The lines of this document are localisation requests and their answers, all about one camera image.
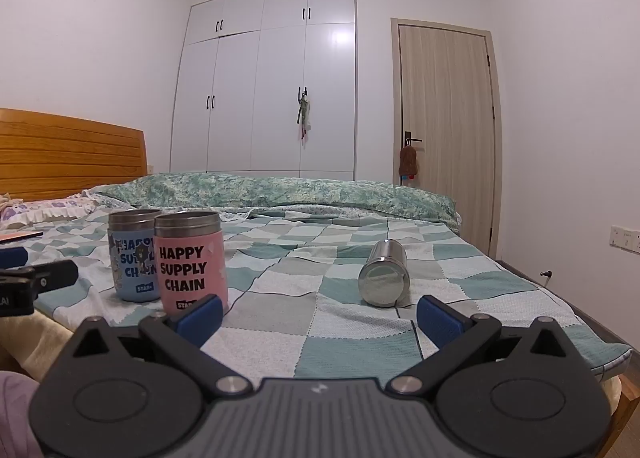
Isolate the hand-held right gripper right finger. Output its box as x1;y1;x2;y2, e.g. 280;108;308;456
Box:
391;294;574;397

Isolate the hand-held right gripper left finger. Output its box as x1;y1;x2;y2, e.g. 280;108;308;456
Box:
66;293;251;397

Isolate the silver steel cup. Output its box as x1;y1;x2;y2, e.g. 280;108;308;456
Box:
358;239;412;308

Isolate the pink printed cup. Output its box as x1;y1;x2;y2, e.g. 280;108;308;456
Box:
152;210;230;316

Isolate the blue printed cup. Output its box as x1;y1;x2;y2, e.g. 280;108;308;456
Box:
107;208;162;303

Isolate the flat dark phone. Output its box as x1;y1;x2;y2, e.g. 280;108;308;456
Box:
0;230;45;245

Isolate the purple floral pillow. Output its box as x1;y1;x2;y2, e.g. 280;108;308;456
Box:
0;192;101;230

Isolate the pink clothing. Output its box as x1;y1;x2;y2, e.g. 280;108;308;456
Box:
0;370;45;458

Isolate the wooden headboard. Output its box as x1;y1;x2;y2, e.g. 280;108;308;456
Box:
0;108;149;202

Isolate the checkered green blanket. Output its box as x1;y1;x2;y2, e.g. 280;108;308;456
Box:
0;205;634;384

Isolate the green floral folded quilt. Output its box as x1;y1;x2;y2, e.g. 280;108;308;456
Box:
91;172;462;229

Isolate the light wooden door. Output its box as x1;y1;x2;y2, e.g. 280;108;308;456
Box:
390;17;503;257

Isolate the white wardrobe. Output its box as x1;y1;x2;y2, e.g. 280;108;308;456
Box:
169;0;357;182

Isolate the brown bag on door handle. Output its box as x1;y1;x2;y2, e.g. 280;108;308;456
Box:
398;144;420;185

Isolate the wooden bed frame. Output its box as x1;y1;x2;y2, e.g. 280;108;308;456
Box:
590;347;640;458

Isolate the white wall socket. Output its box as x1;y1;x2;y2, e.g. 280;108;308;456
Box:
608;224;640;254

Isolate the hanging keychain bundle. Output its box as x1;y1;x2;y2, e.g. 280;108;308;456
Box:
295;87;314;142

